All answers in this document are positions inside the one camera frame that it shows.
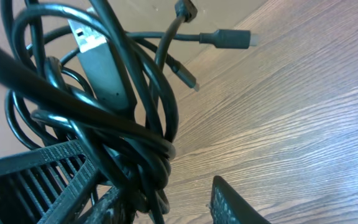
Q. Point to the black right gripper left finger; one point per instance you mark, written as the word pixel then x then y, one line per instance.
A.
pixel 116 206

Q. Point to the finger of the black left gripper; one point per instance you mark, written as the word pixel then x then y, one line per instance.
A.
pixel 47 185

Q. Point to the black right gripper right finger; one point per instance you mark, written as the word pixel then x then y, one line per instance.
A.
pixel 228 207

